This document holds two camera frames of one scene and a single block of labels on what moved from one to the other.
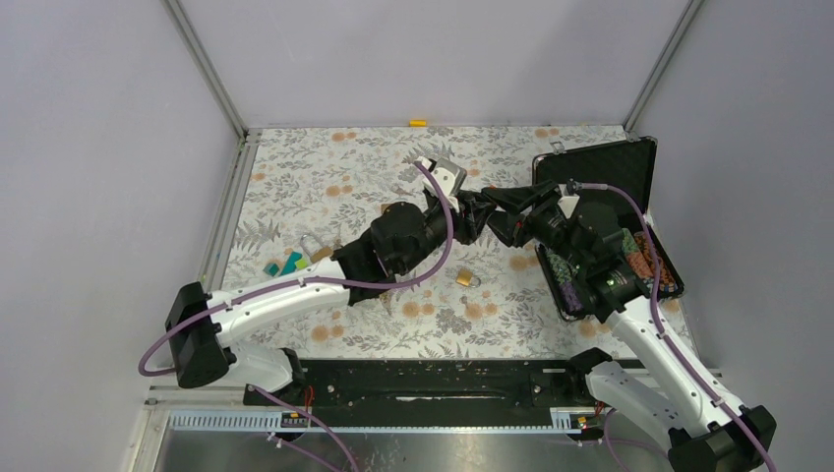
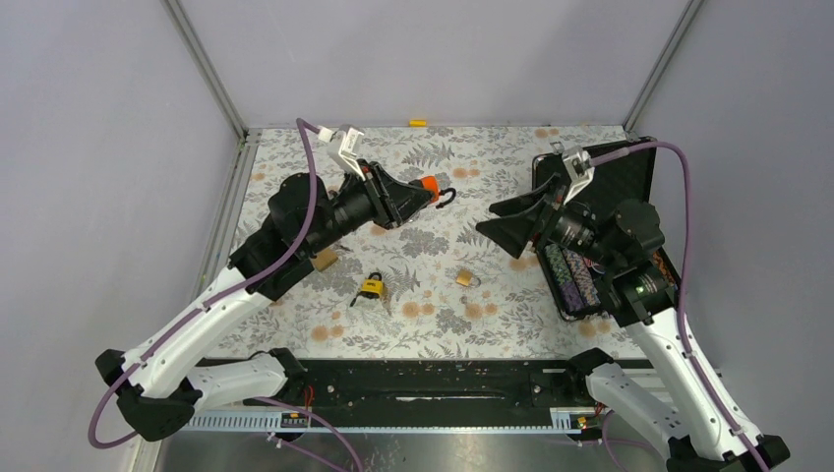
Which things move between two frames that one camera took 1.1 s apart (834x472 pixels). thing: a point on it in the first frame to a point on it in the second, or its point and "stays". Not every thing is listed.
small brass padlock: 465,277 stays
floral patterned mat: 309,194 stays
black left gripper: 473,212 to 381,185
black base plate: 436,385 stays
